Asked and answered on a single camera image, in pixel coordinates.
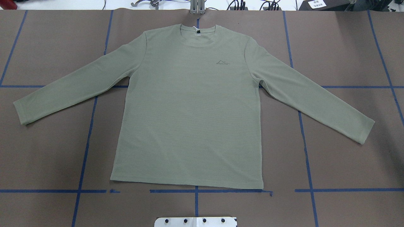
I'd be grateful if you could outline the olive green long-sleeve shirt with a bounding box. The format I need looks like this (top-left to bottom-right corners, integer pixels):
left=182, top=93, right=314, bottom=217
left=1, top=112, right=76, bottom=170
left=13, top=24, right=375, bottom=189

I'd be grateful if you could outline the red cylindrical bottle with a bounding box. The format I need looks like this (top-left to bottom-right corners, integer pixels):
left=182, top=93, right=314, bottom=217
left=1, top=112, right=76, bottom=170
left=0, top=0, right=18, bottom=10

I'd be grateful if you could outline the aluminium frame post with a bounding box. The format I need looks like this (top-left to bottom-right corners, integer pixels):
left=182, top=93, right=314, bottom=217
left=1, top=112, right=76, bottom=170
left=189, top=0, right=206, bottom=15

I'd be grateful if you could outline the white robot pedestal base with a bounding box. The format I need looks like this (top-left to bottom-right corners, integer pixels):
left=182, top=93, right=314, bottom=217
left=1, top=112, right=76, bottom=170
left=154, top=217, right=238, bottom=227

